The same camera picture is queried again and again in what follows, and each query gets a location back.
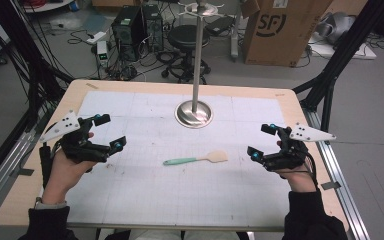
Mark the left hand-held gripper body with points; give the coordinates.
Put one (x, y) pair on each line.
(80, 150)

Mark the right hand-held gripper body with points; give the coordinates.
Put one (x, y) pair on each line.
(288, 158)

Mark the person's right hand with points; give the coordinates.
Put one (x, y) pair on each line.
(300, 180)

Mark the person's left hand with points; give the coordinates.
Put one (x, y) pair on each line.
(61, 180)

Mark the grey tape strip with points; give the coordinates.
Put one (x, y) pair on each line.
(331, 185)
(24, 172)

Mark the grey wristband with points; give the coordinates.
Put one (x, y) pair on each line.
(51, 204)

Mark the white device with green display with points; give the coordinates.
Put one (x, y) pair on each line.
(102, 53)

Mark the white grid mat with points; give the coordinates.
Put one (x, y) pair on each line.
(180, 193)

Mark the white power strip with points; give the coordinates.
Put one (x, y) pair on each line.
(96, 37)

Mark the black computer tower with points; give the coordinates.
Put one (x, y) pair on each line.
(128, 31)
(153, 26)

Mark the brown cardboard box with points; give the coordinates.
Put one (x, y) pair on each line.
(280, 36)

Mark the metal hanging stand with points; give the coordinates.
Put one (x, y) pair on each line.
(197, 66)

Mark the white pole stand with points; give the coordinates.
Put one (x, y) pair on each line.
(236, 33)

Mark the white floor board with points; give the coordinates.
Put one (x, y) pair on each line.
(346, 50)

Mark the black flat case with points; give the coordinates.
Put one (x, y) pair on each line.
(220, 25)

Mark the black round stool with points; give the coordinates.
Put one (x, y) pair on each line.
(188, 38)

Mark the grey bag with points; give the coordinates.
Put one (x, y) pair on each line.
(336, 26)

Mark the aluminium rail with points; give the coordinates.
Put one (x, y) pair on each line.
(336, 173)
(10, 166)

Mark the black frame beams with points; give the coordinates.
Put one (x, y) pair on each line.
(343, 50)
(30, 66)

